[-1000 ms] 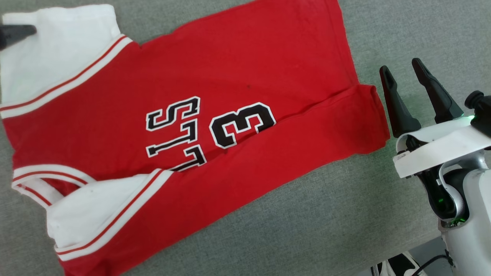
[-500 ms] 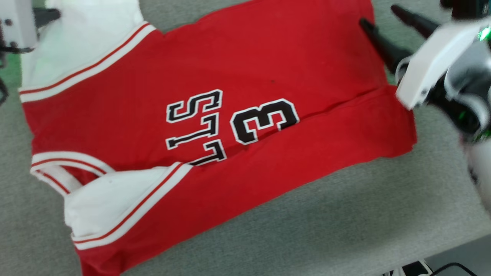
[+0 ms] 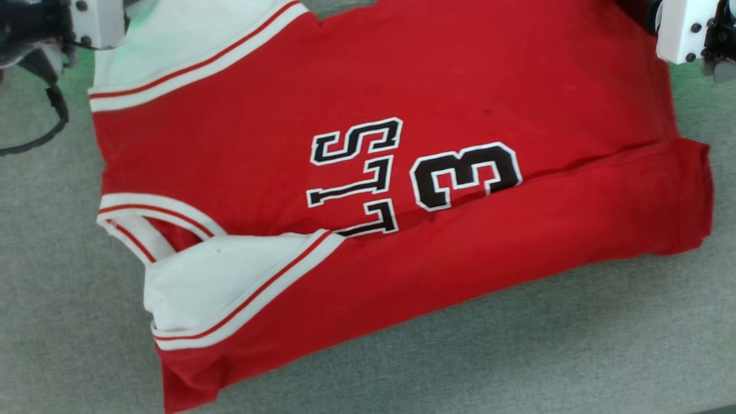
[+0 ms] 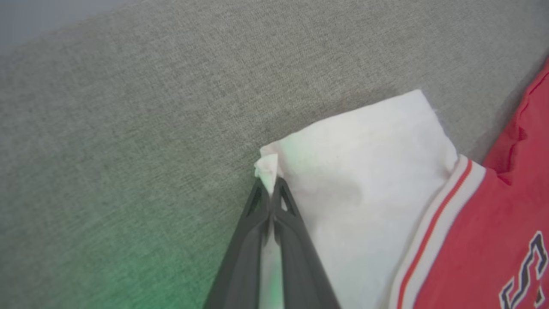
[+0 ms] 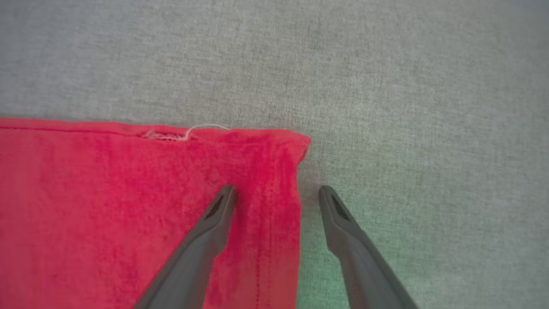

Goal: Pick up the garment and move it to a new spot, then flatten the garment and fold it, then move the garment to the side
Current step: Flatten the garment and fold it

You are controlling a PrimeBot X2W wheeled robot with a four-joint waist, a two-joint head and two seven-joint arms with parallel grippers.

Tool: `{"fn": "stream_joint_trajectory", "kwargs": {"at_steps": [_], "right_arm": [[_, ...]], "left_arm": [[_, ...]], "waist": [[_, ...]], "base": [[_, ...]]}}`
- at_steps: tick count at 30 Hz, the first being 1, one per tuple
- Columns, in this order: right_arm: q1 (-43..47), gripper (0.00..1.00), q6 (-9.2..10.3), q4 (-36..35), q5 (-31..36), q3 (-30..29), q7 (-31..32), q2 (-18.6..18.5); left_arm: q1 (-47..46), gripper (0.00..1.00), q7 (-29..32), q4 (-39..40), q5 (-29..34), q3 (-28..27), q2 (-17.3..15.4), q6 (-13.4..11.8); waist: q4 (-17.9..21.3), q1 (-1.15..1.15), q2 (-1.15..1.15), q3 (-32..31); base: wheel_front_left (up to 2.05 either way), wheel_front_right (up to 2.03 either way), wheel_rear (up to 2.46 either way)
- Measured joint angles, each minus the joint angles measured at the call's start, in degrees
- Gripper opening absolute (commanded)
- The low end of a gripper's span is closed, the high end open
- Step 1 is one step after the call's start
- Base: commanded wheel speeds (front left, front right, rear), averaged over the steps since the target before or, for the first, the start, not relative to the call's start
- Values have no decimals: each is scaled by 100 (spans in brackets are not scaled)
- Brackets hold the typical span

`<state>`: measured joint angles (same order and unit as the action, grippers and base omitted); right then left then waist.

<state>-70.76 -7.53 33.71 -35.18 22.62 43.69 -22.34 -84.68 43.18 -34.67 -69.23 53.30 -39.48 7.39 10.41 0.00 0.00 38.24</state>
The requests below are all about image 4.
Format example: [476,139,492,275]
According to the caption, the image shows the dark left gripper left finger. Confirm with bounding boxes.
[202,178,271,309]

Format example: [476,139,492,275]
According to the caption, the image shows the red and white jersey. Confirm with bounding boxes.
[254,58,549,309]

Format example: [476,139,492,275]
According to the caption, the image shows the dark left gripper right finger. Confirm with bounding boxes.
[271,177,341,309]

